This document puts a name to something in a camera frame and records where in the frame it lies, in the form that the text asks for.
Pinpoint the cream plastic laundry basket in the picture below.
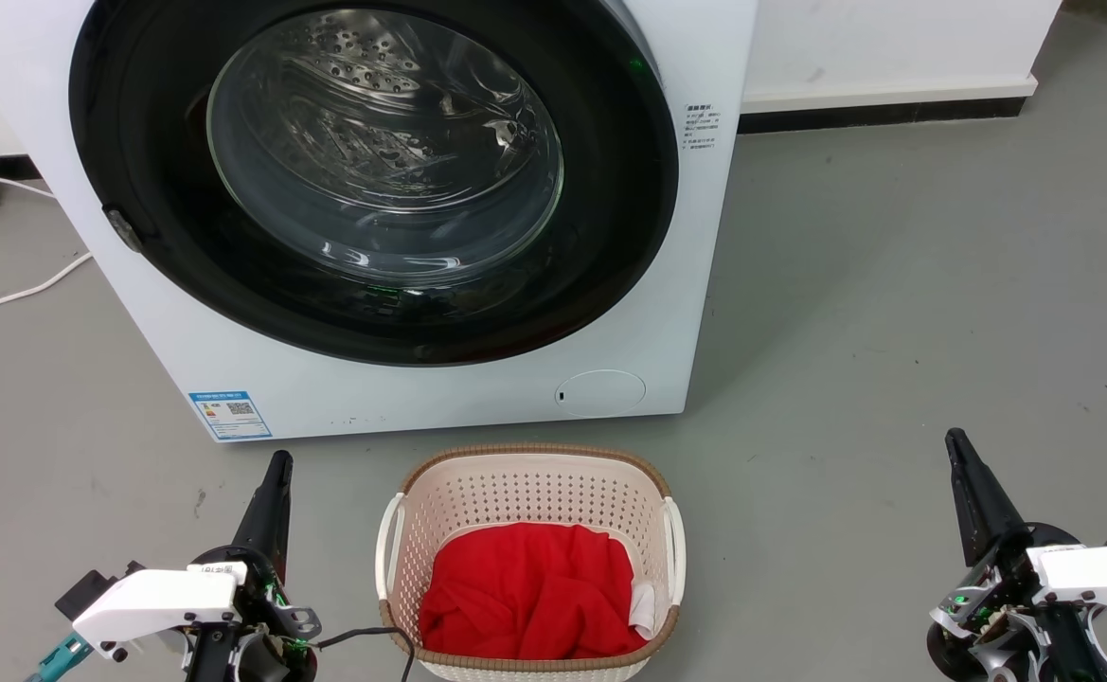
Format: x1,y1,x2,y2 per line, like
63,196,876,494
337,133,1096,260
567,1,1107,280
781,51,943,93
375,443,687,682

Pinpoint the white front-load washing machine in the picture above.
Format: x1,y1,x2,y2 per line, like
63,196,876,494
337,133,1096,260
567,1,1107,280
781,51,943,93
0,0,760,443

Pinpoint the blue energy label sticker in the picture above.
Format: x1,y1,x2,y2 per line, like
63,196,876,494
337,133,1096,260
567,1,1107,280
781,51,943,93
187,389,274,442

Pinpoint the white floor cable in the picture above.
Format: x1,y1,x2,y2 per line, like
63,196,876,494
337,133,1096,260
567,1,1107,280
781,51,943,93
0,251,96,329
0,176,58,203

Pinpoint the white cloth piece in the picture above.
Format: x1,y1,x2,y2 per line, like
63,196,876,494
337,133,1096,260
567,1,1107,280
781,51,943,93
628,582,657,641

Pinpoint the grey washer door latch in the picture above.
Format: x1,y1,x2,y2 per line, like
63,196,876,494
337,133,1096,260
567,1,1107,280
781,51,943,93
105,206,146,254

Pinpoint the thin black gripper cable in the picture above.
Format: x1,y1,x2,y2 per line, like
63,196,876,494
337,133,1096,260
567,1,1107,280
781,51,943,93
314,625,418,682

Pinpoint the black round washer door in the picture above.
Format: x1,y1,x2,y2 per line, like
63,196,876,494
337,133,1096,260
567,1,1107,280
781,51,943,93
68,0,680,368

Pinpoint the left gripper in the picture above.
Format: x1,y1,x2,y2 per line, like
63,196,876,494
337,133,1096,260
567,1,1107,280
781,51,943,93
71,450,324,682

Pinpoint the black skirting strip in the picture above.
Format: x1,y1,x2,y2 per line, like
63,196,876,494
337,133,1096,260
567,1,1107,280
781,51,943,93
739,95,1027,135

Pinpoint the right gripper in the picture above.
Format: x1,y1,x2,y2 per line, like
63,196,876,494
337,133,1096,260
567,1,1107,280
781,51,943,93
926,427,1107,682

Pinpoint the red garment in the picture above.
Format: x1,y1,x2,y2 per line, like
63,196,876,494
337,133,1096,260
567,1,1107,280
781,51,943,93
419,522,650,662

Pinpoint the white text sticker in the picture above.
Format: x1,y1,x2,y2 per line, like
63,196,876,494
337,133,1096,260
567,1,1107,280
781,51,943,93
683,102,721,153

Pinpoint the round white filter cover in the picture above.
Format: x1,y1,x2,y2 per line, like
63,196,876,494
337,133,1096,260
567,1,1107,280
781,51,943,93
554,369,648,419

